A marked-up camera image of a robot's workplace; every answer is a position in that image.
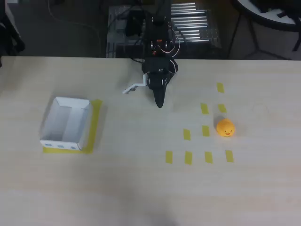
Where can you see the short yellow tape mark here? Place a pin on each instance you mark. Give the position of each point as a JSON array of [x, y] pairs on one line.
[[220, 87], [186, 134], [204, 108], [222, 108]]

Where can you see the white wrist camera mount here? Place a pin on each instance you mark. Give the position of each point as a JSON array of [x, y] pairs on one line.
[[129, 89]]

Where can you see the metal roller rack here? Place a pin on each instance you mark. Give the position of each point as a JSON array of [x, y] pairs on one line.
[[188, 23]]

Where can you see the long yellow tape strip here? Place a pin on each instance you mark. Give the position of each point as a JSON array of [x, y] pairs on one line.
[[58, 150], [95, 122]]

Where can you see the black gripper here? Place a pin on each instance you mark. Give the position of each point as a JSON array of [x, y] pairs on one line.
[[158, 88]]

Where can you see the person in dark clothing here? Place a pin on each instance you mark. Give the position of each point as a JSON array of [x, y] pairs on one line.
[[9, 40]]

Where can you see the black table leg frame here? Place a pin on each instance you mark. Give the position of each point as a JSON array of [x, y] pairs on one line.
[[296, 42]]

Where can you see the round white table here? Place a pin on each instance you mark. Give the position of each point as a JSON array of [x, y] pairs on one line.
[[270, 20]]

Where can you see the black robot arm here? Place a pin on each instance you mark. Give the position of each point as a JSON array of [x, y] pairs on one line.
[[160, 30]]

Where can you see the white cardboard box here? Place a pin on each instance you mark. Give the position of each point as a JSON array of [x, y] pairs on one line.
[[70, 122]]

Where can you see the yellow rubber duck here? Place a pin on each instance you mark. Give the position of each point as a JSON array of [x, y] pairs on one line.
[[225, 128]]

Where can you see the black power adapter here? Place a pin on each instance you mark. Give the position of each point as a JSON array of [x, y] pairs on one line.
[[134, 23]]

